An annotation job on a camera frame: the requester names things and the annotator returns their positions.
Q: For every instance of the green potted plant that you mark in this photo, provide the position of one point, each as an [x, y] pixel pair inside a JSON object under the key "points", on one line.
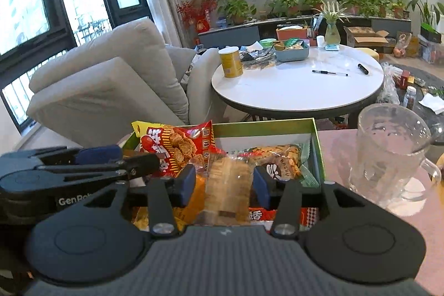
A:
{"points": [[237, 10], [399, 7], [298, 2], [364, 3]]}

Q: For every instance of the round wooden board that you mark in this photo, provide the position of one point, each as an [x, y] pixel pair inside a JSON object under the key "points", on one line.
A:
{"points": [[440, 166]]}

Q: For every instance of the small white cup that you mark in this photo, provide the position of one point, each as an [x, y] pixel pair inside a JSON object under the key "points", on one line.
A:
{"points": [[321, 42]]}

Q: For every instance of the dark round coffee table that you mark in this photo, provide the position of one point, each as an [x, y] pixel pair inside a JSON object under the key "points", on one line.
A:
{"points": [[430, 122]]}

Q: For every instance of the yellow canister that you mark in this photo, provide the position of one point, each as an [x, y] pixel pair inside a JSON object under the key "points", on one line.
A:
{"points": [[231, 63]]}

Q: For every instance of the grey television cabinet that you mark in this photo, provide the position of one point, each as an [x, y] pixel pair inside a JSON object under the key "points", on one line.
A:
{"points": [[236, 34]]}

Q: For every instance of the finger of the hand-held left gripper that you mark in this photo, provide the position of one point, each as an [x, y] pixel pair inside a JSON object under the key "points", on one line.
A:
{"points": [[138, 166], [97, 153]]}

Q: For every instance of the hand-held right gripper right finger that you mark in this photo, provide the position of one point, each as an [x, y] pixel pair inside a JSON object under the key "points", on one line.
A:
{"points": [[261, 185]]}

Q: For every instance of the black framed window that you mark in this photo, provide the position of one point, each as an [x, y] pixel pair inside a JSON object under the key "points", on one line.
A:
{"points": [[52, 4]]}

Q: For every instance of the mint green snack packet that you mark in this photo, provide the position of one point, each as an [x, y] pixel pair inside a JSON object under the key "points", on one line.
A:
{"points": [[277, 152]]}

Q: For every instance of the green cardboard box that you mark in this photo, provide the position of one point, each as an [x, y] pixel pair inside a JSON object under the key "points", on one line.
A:
{"points": [[263, 129]]}

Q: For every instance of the clear brown biscuit packet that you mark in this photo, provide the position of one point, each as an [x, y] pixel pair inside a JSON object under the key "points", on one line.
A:
{"points": [[229, 188]]}

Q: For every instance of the white napkin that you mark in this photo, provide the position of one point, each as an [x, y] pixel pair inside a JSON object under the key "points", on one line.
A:
{"points": [[432, 103]]}

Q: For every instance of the glass vase with plant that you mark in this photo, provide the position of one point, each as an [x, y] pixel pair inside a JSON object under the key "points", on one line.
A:
{"points": [[331, 29]]}

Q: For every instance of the orange snack packet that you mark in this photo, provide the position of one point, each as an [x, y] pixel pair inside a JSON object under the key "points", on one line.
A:
{"points": [[194, 209]]}

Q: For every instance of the black marker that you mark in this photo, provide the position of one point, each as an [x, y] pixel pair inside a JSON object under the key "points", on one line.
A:
{"points": [[363, 69]]}

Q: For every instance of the blue-grey bowl of items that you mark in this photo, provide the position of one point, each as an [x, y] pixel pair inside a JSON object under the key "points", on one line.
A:
{"points": [[292, 53]]}

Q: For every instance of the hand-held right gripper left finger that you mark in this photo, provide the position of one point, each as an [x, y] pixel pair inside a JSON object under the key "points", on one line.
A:
{"points": [[187, 185]]}

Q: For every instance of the beige armchair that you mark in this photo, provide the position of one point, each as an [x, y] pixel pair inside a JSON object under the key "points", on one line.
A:
{"points": [[111, 91]]}

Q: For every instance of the black pen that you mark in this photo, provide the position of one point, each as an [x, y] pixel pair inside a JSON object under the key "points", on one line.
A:
{"points": [[329, 73]]}

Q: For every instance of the orange box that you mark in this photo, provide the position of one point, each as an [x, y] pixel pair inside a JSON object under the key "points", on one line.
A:
{"points": [[291, 33]]}

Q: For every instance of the tall plant in white pot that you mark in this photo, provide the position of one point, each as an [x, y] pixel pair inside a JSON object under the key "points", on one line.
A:
{"points": [[428, 6]]}

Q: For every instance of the green black box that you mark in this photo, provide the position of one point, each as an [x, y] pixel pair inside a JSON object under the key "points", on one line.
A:
{"points": [[430, 33]]}

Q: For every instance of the open cardboard box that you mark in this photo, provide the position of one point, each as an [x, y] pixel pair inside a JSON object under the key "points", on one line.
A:
{"points": [[366, 36]]}

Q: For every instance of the pink dotted tablecloth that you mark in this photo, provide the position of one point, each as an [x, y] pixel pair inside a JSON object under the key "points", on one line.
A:
{"points": [[426, 230]]}

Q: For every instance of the red white snack packet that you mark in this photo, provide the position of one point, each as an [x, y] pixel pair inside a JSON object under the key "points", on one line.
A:
{"points": [[308, 219]]}

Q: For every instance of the small spice bottle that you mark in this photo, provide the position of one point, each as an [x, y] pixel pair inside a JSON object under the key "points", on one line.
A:
{"points": [[409, 98]]}

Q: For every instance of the white round table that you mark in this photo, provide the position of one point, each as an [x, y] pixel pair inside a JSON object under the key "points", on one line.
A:
{"points": [[298, 88]]}

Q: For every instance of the red yellow fried snack packet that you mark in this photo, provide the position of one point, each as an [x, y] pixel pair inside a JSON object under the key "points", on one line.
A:
{"points": [[173, 143]]}

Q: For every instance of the bag of fruit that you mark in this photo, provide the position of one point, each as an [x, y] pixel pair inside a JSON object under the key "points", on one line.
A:
{"points": [[403, 45]]}

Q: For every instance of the glass mug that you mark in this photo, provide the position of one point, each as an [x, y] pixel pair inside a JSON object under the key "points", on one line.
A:
{"points": [[388, 157]]}

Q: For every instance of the red flower decoration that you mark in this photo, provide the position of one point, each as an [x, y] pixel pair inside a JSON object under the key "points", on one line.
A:
{"points": [[197, 10]]}

